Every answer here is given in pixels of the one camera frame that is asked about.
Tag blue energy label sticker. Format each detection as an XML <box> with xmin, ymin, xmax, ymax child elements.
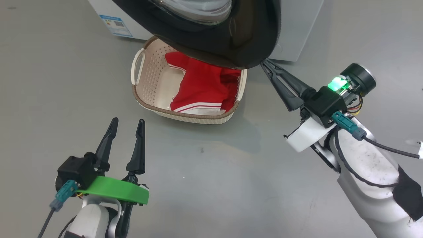
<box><xmin>99</xmin><ymin>14</ymin><xmax>133</xmax><ymax>38</ymax></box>

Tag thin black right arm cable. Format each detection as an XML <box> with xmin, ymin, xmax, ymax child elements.
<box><xmin>334</xmin><ymin>127</ymin><xmax>399</xmax><ymax>189</ymax></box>

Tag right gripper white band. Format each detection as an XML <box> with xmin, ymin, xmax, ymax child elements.
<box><xmin>260</xmin><ymin>59</ymin><xmax>335</xmax><ymax>153</ymax></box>

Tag red garment white stripes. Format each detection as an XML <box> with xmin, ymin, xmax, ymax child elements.
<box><xmin>165</xmin><ymin>51</ymin><xmax>242</xmax><ymax>113</ymax></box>

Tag cream perforated laundry basket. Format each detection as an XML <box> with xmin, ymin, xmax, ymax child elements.
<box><xmin>131</xmin><ymin>36</ymin><xmax>248</xmax><ymax>125</ymax></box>

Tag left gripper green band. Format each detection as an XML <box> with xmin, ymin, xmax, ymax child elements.
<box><xmin>76</xmin><ymin>117</ymin><xmax>150</xmax><ymax>206</ymax></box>

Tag white washing machine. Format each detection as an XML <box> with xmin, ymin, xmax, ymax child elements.
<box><xmin>87</xmin><ymin>0</ymin><xmax>325</xmax><ymax>63</ymax></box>

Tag round glass washing machine door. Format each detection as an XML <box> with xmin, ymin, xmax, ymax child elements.
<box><xmin>112</xmin><ymin>0</ymin><xmax>282</xmax><ymax>70</ymax></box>

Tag left camera cable teal plug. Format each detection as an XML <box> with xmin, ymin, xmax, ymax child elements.
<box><xmin>36</xmin><ymin>180</ymin><xmax>79</xmax><ymax>238</ymax></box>

